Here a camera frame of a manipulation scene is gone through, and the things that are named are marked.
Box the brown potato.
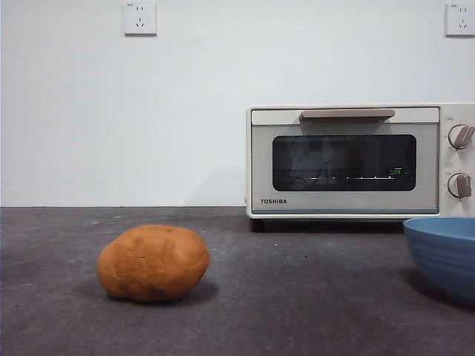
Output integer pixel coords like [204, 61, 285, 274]
[96, 224, 211, 302]

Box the oven door with beige handle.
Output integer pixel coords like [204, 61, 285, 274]
[250, 107, 440, 215]

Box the blue ribbed bowl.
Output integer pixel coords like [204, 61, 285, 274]
[403, 217, 475, 307]

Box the white wall socket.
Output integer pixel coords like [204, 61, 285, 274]
[124, 0, 157, 37]
[445, 3, 475, 38]

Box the cream Toshiba toaster oven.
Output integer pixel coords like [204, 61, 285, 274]
[245, 103, 475, 234]

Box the cream oven knob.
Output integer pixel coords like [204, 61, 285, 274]
[448, 125, 475, 151]
[447, 172, 473, 199]

